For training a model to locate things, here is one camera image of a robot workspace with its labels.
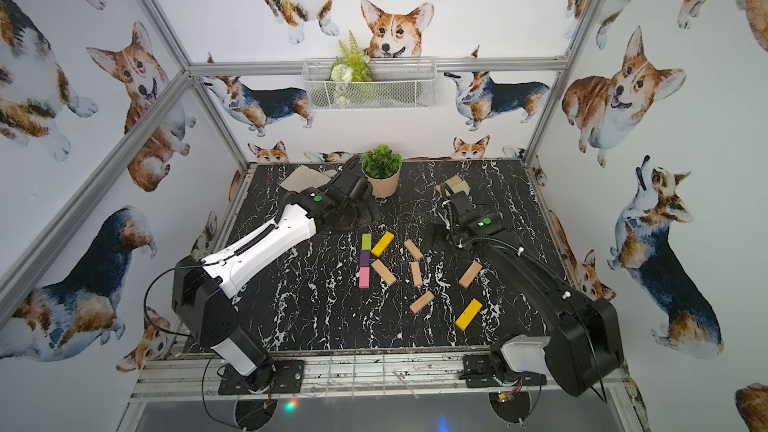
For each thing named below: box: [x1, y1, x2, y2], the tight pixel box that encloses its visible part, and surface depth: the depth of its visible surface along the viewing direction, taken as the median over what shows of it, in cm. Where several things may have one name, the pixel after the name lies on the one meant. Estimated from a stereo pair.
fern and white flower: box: [330, 30, 374, 84], surface depth 84 cm
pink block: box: [359, 266, 371, 289], surface depth 92 cm
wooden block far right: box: [459, 260, 483, 289], surface depth 92 cm
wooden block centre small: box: [411, 261, 423, 287], surface depth 92 cm
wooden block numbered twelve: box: [409, 291, 435, 314], surface depth 87 cm
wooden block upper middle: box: [404, 239, 423, 260], surface depth 98 cm
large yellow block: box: [455, 298, 483, 331], surface depth 85 cm
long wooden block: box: [371, 259, 397, 287], surface depth 92 cm
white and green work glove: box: [280, 165, 338, 193], surface depth 120 cm
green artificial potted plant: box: [362, 144, 403, 179], surface depth 105 cm
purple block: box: [360, 250, 370, 267], surface depth 97 cm
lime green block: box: [361, 233, 373, 251], surface depth 100 cm
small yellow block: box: [371, 231, 395, 258], surface depth 100 cm
